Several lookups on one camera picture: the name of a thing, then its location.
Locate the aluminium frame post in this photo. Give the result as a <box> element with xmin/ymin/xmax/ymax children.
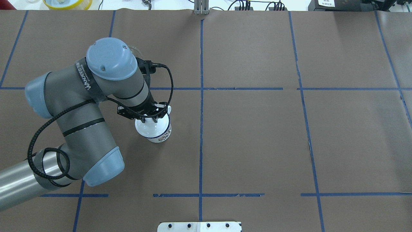
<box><xmin>192</xmin><ymin>0</ymin><xmax>210</xmax><ymax>15</ymax></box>

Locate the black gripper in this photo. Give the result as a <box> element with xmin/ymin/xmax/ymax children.
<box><xmin>117</xmin><ymin>97</ymin><xmax>169</xmax><ymax>127</ymax></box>

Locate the clear glass funnel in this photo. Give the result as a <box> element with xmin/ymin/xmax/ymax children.
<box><xmin>128</xmin><ymin>46</ymin><xmax>143</xmax><ymax>59</ymax></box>

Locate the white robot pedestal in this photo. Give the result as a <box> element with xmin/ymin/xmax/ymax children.
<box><xmin>157</xmin><ymin>221</ymin><xmax>242</xmax><ymax>232</ymax></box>

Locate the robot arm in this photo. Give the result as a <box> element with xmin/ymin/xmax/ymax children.
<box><xmin>1</xmin><ymin>38</ymin><xmax>171</xmax><ymax>211</ymax></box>

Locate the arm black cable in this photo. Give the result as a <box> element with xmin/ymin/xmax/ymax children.
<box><xmin>27</xmin><ymin>63</ymin><xmax>174</xmax><ymax>188</ymax></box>

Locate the yellow rimmed bowl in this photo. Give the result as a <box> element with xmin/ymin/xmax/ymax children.
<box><xmin>42</xmin><ymin>0</ymin><xmax>93</xmax><ymax>10</ymax></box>

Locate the white enamel mug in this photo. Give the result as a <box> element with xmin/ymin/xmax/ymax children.
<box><xmin>135</xmin><ymin>105</ymin><xmax>172</xmax><ymax>143</ymax></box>

